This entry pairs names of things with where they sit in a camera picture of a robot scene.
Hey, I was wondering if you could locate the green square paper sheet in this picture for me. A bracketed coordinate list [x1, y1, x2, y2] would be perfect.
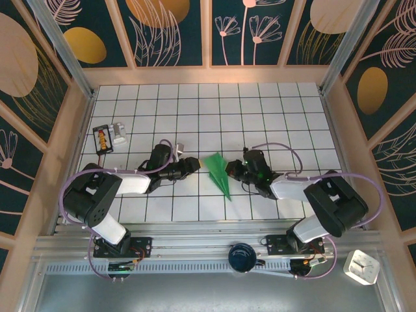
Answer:
[203, 151, 233, 202]

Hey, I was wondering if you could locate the white square clock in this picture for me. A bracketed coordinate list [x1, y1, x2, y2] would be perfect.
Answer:
[343, 249, 381, 286]

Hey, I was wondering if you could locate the white plastic block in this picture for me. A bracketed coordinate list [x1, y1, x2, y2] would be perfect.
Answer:
[109, 122, 129, 146]

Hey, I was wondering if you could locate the black box with orange spring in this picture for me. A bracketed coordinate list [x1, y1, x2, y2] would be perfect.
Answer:
[92, 124, 114, 154]

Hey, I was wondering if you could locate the dark blue round cap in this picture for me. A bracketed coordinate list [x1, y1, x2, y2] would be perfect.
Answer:
[227, 242, 265, 274]

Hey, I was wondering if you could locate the small circuit board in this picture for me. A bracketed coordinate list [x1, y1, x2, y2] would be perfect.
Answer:
[107, 262, 137, 274]
[291, 256, 328, 277]

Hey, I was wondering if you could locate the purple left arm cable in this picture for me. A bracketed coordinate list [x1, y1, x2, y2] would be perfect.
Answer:
[60, 138, 178, 280]

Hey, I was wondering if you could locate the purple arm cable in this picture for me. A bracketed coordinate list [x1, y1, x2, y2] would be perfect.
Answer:
[60, 138, 178, 280]
[252, 142, 386, 280]

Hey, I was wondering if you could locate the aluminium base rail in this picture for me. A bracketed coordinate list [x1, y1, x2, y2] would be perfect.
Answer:
[32, 220, 384, 263]

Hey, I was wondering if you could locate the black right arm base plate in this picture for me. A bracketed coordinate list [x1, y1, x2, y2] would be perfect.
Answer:
[265, 233, 325, 256]

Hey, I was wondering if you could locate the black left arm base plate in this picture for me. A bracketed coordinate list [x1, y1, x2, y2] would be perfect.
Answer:
[93, 236, 153, 259]

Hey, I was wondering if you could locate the aluminium table side rail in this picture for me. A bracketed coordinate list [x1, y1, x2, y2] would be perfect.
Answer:
[51, 89, 98, 237]
[320, 87, 371, 230]

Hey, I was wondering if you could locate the slotted grey cable duct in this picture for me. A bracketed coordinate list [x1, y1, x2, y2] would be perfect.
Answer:
[44, 261, 293, 276]

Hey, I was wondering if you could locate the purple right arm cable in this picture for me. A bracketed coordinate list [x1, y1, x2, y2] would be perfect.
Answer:
[252, 142, 386, 280]

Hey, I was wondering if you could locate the aluminium corner post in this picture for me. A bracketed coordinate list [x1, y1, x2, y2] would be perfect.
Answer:
[318, 0, 381, 97]
[27, 0, 97, 98]

